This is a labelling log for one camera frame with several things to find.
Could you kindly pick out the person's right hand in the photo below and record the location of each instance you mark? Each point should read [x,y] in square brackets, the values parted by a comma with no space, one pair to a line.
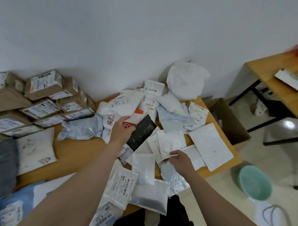
[184,164]

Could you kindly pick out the person's left hand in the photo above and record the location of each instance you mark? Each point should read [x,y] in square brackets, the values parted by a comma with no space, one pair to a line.
[121,132]

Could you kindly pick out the black bubble mailer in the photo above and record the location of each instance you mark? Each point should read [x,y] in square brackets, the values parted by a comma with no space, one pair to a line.
[142,132]

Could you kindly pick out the pile of white mailers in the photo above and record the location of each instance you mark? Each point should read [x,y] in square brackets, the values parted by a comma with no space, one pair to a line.
[125,102]

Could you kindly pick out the white bubble mailer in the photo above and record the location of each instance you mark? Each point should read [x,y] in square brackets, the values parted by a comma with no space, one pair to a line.
[209,146]

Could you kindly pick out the stack of cardboard boxes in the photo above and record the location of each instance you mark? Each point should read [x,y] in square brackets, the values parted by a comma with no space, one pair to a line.
[69,93]

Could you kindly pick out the white mailer teal label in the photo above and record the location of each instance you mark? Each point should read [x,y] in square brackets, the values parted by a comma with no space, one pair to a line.
[58,184]

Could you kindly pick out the large white plastic bag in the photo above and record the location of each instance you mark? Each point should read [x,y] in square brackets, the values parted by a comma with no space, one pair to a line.
[186,79]

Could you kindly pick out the cream mailer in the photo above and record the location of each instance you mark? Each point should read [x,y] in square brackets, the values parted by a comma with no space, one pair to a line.
[35,149]

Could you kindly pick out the brown box white barcode label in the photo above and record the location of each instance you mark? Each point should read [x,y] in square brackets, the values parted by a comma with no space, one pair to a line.
[44,83]

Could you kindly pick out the tall brown box double label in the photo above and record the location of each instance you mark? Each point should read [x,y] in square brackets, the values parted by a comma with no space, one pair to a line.
[23,131]

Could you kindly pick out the grey poly mailer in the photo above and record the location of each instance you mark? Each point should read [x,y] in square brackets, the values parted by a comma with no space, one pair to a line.
[8,167]

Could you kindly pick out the blue plastic mailer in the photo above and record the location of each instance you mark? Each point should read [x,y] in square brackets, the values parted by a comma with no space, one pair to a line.
[14,195]

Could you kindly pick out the person's right forearm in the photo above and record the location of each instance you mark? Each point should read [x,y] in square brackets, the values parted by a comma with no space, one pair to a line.
[216,202]

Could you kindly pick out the person's left forearm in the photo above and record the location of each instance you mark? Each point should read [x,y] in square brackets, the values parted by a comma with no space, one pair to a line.
[74,186]

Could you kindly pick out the person's black trousers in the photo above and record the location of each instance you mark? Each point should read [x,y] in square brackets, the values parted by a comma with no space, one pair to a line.
[177,214]

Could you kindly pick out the dark blue plastic bag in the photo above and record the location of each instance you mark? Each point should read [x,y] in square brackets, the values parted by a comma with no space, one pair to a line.
[217,120]

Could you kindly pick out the wooden table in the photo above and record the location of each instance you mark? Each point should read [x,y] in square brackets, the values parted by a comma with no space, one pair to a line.
[69,153]

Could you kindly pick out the brown cardboard box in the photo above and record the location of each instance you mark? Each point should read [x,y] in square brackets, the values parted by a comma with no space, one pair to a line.
[235,125]

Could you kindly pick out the teal round stool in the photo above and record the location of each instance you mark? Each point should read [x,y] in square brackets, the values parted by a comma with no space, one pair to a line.
[255,184]

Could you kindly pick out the wooden desk with black legs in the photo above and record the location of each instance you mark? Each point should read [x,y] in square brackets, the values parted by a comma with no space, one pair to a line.
[267,72]

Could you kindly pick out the small pale desk item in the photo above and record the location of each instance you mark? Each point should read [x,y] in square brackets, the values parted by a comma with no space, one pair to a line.
[287,79]

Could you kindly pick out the red desk item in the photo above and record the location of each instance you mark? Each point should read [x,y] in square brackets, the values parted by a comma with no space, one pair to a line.
[295,50]

